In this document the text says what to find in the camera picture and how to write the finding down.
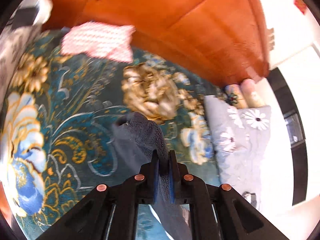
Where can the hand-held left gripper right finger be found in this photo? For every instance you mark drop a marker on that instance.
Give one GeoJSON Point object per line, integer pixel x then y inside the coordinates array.
{"type": "Point", "coordinates": [172, 180]}

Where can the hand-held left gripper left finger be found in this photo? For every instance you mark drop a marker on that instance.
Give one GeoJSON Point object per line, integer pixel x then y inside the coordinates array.
{"type": "Point", "coordinates": [155, 177]}

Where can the dark grey fleece jacket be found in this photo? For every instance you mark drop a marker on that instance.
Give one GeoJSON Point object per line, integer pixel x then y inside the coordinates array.
{"type": "Point", "coordinates": [140, 140]}

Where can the grey daisy pillow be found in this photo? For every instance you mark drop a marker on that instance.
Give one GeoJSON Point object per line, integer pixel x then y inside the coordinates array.
{"type": "Point", "coordinates": [235, 142]}

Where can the floral pillow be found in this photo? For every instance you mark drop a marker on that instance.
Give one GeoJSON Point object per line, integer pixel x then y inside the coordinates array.
{"type": "Point", "coordinates": [233, 96]}

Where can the teal floral blanket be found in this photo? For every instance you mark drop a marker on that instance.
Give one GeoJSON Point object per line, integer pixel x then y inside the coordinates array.
{"type": "Point", "coordinates": [75, 100]}

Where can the pink pillow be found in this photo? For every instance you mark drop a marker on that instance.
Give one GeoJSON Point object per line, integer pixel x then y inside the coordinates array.
{"type": "Point", "coordinates": [253, 92]}

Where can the pink checkered cloth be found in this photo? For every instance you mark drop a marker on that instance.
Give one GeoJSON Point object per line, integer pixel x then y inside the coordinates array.
{"type": "Point", "coordinates": [100, 40]}

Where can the orange wooden headboard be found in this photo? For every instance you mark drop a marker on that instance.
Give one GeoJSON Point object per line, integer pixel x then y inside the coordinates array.
{"type": "Point", "coordinates": [175, 17]}

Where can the grey patterned cloth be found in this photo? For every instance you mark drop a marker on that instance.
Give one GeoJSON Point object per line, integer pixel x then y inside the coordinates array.
{"type": "Point", "coordinates": [10, 47]}

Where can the red wall decoration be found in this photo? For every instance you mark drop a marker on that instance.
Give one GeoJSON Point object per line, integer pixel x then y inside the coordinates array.
{"type": "Point", "coordinates": [300, 5]}

